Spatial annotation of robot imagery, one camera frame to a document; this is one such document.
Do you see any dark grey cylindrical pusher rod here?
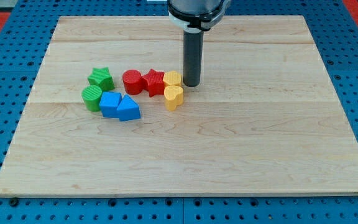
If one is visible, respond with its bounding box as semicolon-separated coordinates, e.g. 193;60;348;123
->
183;32;203;87

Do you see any yellow hexagon block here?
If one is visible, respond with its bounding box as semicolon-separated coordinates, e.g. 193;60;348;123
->
163;70;182;86

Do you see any yellow heart block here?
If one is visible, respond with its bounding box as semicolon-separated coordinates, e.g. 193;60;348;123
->
164;85;184;111

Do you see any light wooden board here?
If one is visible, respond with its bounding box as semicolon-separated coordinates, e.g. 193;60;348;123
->
0;16;358;198

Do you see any red star block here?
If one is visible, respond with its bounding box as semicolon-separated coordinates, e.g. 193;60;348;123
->
142;69;165;97

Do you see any red cylinder block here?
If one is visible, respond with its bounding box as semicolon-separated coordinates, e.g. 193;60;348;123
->
122;70;144;95

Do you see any blue triangle block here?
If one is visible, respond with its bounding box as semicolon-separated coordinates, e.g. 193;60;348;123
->
117;95;140;121

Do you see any green star block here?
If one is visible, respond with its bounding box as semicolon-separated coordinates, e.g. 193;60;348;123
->
88;67;115;91

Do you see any blue cube block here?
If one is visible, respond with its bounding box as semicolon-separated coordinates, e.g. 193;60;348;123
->
99;91;122;118

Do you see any green cylinder block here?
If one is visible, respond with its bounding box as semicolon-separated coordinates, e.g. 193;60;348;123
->
81;85;103;112

